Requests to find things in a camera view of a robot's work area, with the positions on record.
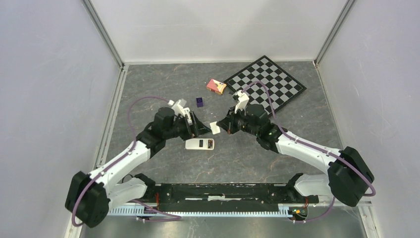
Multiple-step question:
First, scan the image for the black and white chessboard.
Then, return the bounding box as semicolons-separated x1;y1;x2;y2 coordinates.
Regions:
224;56;306;117

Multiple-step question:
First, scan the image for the red and white remote control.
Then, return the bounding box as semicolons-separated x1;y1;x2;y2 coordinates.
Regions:
185;138;215;151

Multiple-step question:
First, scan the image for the purple plastic block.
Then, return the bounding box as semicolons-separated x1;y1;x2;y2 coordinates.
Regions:
196;97;204;108

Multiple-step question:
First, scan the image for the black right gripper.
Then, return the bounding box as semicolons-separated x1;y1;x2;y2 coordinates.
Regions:
216;106;260;137

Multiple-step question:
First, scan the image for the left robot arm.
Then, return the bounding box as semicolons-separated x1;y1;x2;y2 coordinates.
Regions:
65;107;211;228

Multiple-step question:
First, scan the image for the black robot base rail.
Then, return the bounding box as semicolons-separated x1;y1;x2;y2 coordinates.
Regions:
114;174;320;219

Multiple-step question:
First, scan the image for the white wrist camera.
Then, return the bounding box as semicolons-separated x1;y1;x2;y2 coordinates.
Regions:
167;99;191;120
232;91;249;114

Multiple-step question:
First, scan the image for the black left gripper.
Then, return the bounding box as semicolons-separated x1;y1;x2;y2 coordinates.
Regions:
163;110;211;141

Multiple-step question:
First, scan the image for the red playing card box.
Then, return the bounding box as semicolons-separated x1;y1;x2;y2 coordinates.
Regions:
206;79;227;95

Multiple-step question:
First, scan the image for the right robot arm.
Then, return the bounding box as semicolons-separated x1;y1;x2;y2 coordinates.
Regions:
216;104;374;207

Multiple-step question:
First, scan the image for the white battery cover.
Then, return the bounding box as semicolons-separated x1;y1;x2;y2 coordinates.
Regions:
210;121;220;134

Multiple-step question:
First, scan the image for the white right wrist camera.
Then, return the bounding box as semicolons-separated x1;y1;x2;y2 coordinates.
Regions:
232;91;249;114

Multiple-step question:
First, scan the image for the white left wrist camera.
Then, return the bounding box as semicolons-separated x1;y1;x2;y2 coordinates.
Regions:
167;99;191;120

